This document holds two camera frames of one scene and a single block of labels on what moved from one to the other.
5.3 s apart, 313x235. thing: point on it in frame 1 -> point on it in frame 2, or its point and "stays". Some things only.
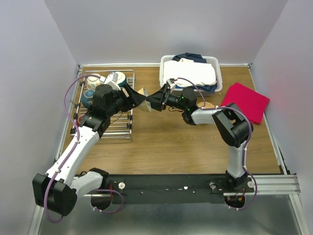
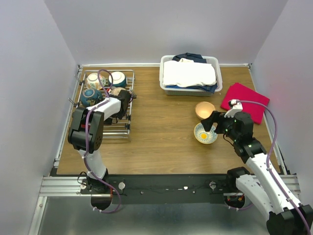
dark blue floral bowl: [87, 97] stays
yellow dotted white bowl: [145, 105] -> [204, 137]
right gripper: [159, 99] -> [208, 123]
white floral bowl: [92, 82] stays
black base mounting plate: [174, 189] stays
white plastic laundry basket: [213, 60] stays
